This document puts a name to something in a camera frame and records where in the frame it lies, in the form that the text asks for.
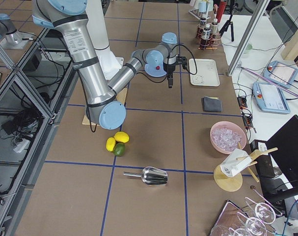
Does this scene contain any copper wire bottle rack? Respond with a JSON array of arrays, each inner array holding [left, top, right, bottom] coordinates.
[[196, 28, 221, 50]]

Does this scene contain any yellow lemon back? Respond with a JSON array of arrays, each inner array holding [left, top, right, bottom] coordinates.
[[114, 131, 130, 143]]

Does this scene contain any clear wine glass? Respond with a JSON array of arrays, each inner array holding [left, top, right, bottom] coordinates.
[[236, 212, 267, 236], [244, 197, 276, 225]]

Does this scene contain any blue teach pendant far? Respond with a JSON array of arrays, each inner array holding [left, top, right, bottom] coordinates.
[[264, 60, 298, 89]]

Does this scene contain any black monitor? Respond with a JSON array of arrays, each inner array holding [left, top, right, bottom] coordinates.
[[266, 115, 298, 203]]

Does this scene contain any cream bear tray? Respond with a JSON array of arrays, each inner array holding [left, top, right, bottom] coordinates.
[[189, 59, 220, 87]]

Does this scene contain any red cylinder bottle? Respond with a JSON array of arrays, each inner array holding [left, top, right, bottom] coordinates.
[[216, 0, 227, 23]]

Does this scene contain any wooden cup stand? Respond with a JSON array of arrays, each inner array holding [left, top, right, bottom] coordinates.
[[214, 147, 278, 192]]

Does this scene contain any bamboo cutting board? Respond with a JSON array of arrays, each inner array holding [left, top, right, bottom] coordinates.
[[82, 88, 128, 125]]

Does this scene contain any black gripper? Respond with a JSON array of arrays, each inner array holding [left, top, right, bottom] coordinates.
[[163, 55, 187, 88]]

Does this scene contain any aluminium frame post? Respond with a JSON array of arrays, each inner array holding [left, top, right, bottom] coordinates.
[[227, 0, 270, 76]]

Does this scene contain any blue teach pendant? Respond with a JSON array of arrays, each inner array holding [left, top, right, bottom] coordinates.
[[264, 60, 298, 89], [252, 82, 291, 114]]

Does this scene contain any grey folded cloth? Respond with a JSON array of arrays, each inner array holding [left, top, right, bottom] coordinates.
[[201, 96, 222, 112]]

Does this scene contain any white wire cup rack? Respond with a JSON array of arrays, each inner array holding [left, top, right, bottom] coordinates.
[[188, 7, 213, 20]]

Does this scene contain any pink bowl of ice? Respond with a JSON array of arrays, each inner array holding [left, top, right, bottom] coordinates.
[[210, 121, 247, 154]]

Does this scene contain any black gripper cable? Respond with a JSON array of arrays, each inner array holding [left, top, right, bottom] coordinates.
[[174, 43, 197, 76]]

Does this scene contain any dark bottle white cap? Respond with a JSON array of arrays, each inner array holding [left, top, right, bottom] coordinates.
[[198, 17, 207, 39]]

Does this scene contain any blue round plate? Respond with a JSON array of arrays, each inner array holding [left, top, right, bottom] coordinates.
[[144, 64, 166, 78]]

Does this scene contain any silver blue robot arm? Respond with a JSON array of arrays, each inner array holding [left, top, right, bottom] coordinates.
[[0, 13, 28, 50], [32, 0, 187, 130]]

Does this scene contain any green avocado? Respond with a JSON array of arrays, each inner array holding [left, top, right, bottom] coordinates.
[[113, 143, 125, 156]]

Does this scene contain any blue teach pendant near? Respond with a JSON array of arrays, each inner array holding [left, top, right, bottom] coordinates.
[[252, 82, 291, 114]]

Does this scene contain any black tripod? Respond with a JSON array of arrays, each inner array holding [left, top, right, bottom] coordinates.
[[219, 0, 235, 42]]

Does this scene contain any yellow lemon front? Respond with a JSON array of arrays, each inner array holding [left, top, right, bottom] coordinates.
[[106, 137, 116, 152]]

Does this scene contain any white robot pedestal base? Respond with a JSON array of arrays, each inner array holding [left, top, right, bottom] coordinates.
[[85, 0, 124, 81]]

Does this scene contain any light blue cup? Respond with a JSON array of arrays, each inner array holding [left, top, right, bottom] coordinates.
[[198, 0, 210, 13]]

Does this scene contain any white paper carton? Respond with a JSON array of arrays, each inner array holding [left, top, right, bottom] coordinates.
[[220, 148, 252, 177]]

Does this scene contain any yellow lemon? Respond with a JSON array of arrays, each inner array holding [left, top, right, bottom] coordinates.
[[114, 131, 130, 143], [106, 137, 116, 152]]

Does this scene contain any steel ice scoop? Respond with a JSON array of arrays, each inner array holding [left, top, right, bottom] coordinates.
[[123, 167, 168, 186]]

